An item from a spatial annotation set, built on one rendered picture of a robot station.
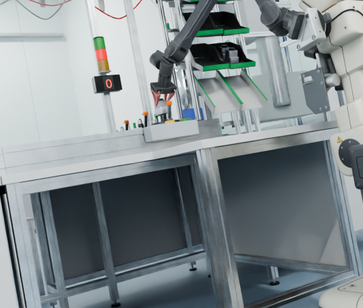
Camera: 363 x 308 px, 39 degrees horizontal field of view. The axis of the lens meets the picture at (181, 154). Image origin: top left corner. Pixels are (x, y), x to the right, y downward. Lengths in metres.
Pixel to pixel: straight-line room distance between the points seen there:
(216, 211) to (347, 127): 0.55
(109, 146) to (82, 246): 1.79
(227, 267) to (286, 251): 1.24
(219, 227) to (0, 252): 0.72
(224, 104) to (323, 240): 0.87
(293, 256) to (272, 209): 0.28
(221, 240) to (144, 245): 2.14
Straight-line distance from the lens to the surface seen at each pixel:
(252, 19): 3.48
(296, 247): 2.85
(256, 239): 3.14
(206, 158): 1.69
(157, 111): 2.24
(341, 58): 1.91
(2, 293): 1.80
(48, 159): 1.87
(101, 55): 2.31
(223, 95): 2.40
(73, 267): 3.65
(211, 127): 2.15
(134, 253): 3.79
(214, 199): 1.69
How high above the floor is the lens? 0.78
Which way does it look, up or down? 1 degrees up
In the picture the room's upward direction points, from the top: 10 degrees counter-clockwise
